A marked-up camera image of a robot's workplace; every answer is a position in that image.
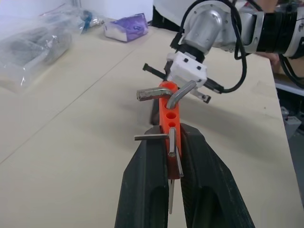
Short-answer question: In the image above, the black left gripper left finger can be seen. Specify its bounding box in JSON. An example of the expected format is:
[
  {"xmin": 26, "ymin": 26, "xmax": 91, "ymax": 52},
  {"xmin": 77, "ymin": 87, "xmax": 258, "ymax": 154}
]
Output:
[{"xmin": 114, "ymin": 125, "xmax": 172, "ymax": 228}]

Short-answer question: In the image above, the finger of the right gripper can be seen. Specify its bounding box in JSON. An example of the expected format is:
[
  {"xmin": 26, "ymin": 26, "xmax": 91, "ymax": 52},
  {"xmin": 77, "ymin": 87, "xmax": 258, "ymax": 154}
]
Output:
[
  {"xmin": 148, "ymin": 99, "xmax": 161, "ymax": 126},
  {"xmin": 194, "ymin": 90, "xmax": 212, "ymax": 104}
]

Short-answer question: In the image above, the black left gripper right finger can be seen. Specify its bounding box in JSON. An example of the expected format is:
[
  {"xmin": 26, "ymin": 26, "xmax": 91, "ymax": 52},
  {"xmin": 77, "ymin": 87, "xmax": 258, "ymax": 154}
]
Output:
[{"xmin": 179, "ymin": 122, "xmax": 256, "ymax": 228}]

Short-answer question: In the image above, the orange hex key holder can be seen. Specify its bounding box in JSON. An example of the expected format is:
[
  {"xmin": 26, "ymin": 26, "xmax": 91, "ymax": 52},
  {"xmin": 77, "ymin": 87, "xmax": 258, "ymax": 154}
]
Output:
[{"xmin": 158, "ymin": 80, "xmax": 184, "ymax": 180}]

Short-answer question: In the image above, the large dark hex key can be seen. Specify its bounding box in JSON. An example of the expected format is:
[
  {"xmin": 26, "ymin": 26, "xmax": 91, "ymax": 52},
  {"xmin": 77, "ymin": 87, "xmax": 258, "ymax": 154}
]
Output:
[{"xmin": 136, "ymin": 87, "xmax": 173, "ymax": 102}]

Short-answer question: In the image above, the large silver hex key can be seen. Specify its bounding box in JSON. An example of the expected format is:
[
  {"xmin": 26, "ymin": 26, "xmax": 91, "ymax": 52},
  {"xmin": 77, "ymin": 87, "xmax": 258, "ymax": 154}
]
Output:
[{"xmin": 166, "ymin": 80, "xmax": 197, "ymax": 110}]

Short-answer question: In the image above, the small silver hex key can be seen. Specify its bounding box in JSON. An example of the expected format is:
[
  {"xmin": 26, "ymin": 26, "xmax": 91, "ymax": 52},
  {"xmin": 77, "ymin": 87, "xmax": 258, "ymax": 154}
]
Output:
[{"xmin": 133, "ymin": 134, "xmax": 169, "ymax": 142}]

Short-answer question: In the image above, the thin silver hex key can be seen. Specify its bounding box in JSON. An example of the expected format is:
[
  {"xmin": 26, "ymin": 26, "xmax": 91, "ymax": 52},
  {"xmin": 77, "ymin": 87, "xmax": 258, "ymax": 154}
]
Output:
[
  {"xmin": 168, "ymin": 179, "xmax": 175, "ymax": 215},
  {"xmin": 175, "ymin": 148, "xmax": 185, "ymax": 178}
]

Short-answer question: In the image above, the medium silver hex key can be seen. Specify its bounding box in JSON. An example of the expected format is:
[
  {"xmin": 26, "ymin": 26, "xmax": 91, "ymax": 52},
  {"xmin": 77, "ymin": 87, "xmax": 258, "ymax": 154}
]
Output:
[{"xmin": 168, "ymin": 127, "xmax": 177, "ymax": 158}]

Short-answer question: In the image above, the bare person hand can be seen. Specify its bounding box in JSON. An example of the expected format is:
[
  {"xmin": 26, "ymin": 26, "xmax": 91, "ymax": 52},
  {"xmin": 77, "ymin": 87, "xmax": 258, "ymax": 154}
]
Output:
[{"xmin": 257, "ymin": 52, "xmax": 281, "ymax": 72}]

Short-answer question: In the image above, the purple and white package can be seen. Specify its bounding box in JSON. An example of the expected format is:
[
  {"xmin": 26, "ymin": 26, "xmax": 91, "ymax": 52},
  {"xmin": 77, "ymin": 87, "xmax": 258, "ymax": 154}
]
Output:
[{"xmin": 103, "ymin": 12, "xmax": 151, "ymax": 44}]

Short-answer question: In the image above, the black garment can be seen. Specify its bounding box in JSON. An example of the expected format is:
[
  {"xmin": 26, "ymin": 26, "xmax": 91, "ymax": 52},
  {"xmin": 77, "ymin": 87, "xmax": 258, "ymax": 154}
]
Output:
[{"xmin": 151, "ymin": 0, "xmax": 190, "ymax": 33}]

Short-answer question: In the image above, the small clear plastic bag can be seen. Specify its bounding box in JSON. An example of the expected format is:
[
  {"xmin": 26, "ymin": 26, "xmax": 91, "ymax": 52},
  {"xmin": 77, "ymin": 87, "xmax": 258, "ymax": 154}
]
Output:
[{"xmin": 70, "ymin": 6, "xmax": 107, "ymax": 35}]

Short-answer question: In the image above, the large clear plastic bag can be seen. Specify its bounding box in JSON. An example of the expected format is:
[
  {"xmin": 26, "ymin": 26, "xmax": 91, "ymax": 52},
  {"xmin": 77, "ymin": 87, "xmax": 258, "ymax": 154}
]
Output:
[{"xmin": 0, "ymin": 8, "xmax": 73, "ymax": 90}]

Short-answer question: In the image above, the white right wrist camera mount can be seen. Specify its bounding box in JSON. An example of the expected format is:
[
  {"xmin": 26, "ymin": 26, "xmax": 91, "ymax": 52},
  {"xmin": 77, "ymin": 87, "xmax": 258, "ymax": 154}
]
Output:
[{"xmin": 166, "ymin": 52, "xmax": 209, "ymax": 90}]

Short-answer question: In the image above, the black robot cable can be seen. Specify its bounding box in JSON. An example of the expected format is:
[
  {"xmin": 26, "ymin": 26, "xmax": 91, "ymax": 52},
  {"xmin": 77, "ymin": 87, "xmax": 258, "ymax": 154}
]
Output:
[
  {"xmin": 222, "ymin": 0, "xmax": 248, "ymax": 94},
  {"xmin": 169, "ymin": 0, "xmax": 199, "ymax": 51},
  {"xmin": 278, "ymin": 54, "xmax": 304, "ymax": 90}
]

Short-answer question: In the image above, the grey metal frame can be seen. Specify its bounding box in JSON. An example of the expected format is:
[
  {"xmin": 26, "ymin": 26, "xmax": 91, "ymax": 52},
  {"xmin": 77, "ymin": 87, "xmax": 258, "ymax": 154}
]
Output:
[{"xmin": 273, "ymin": 71, "xmax": 304, "ymax": 152}]

